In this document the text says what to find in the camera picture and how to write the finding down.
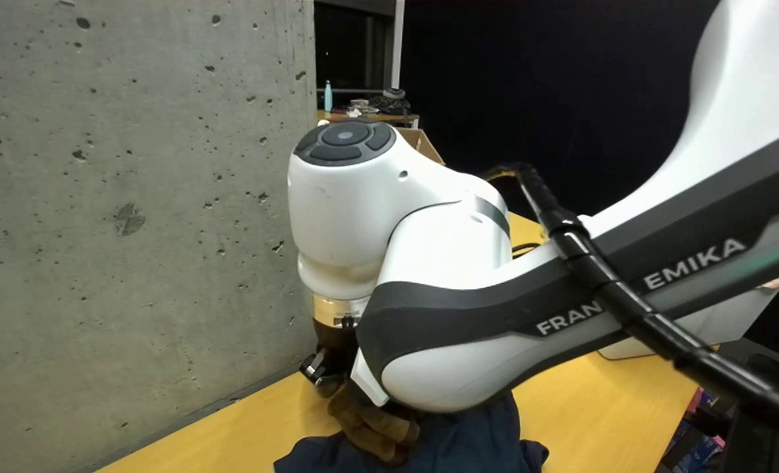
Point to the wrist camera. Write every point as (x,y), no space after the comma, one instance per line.
(320,371)

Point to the cardboard box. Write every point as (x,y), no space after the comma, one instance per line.
(425,144)

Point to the heap of black gear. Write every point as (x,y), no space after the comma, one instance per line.
(389,102)

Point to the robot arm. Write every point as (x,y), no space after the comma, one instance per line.
(442,263)

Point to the blue cloth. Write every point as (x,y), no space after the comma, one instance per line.
(475,440)

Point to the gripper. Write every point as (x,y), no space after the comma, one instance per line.
(337,338)

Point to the brown moose toy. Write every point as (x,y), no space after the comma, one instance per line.
(373,427)

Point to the light blue bottle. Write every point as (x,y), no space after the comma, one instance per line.
(328,97)

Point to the colourful printed box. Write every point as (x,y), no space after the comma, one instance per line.
(691,440)

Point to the wooden table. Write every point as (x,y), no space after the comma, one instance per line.
(389,119)

